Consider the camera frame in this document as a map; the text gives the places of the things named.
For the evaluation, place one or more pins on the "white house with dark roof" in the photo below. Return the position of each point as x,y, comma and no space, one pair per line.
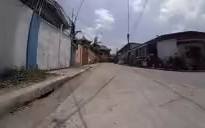
180,48

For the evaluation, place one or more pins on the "pink wall with gate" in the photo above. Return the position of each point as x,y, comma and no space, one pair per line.
84,55

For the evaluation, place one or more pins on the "distant grey house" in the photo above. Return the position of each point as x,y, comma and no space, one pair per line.
124,52

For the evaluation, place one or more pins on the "grey concrete road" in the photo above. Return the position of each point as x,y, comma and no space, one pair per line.
130,96

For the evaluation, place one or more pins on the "utility pole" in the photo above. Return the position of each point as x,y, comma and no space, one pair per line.
72,40
128,30

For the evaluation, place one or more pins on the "raised concrete sidewalk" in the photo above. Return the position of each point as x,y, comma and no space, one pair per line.
26,85

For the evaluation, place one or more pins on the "white wall with blue column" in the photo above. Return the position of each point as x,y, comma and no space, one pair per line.
30,43

